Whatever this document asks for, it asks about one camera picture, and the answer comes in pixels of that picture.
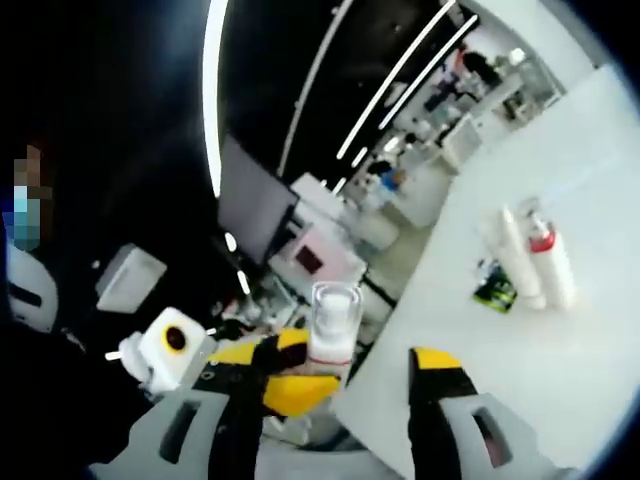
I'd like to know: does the white skincare tube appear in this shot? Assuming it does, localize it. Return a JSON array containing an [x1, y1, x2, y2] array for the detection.
[[492, 204, 549, 311]]

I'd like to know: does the pink board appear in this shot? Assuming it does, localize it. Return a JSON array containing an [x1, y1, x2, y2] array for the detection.
[[287, 222, 354, 281]]

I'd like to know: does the curved white ceiling rail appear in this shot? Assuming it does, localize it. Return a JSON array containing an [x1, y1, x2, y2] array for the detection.
[[277, 0, 351, 176]]

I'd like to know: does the small clear-capped skincare bottle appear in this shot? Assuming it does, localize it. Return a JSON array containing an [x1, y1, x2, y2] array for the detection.
[[304, 280, 364, 384]]

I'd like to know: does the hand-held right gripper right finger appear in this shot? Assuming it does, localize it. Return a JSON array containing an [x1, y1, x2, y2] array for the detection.
[[407, 345, 551, 480]]

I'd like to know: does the curved ceiling light strip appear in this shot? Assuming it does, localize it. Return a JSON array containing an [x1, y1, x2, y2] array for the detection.
[[202, 0, 231, 199]]

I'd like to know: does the red-collared white pump bottle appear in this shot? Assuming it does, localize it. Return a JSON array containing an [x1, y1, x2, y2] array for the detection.
[[519, 197, 579, 309]]

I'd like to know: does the large display screen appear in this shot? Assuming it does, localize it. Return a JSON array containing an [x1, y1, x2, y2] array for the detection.
[[217, 134, 301, 266]]

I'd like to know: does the white framed mesh chair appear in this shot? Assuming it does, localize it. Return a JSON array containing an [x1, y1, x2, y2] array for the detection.
[[442, 117, 484, 174]]

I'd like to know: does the green skincare sachet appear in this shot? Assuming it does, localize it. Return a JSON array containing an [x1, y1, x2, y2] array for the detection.
[[472, 272, 519, 314]]

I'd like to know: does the straight ceiling light strip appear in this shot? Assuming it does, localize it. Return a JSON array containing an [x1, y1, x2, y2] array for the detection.
[[377, 13, 480, 132], [335, 0, 459, 161]]

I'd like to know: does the ceiling air conditioner unit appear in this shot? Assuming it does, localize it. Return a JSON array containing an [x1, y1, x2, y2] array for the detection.
[[94, 243, 169, 315]]

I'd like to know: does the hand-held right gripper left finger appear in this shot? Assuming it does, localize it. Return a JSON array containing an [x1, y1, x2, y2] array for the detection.
[[87, 342, 269, 480]]

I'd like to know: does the white worn device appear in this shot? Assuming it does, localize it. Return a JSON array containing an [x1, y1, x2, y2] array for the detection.
[[4, 244, 60, 334]]

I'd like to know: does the white desk with black legs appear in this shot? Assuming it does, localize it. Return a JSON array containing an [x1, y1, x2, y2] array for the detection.
[[264, 249, 396, 321]]

